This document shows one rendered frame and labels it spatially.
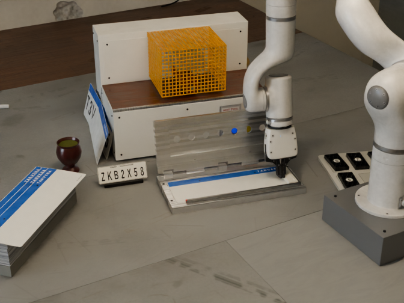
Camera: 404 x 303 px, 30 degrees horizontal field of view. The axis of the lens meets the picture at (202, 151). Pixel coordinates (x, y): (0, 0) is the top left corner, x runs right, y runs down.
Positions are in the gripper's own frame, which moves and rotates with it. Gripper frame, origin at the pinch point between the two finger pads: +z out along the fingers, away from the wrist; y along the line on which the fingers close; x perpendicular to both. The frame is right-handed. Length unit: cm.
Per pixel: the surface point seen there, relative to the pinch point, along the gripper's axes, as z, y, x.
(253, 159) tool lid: -2.1, -5.7, 10.1
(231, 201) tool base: 5.0, -19.5, -6.9
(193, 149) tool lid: -7.8, -25.6, 11.4
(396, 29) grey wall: -6, 168, 218
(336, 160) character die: 1.3, 22.6, 6.2
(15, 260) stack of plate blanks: 6, -86, -22
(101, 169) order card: -4, -56, 16
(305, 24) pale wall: -14, 107, 223
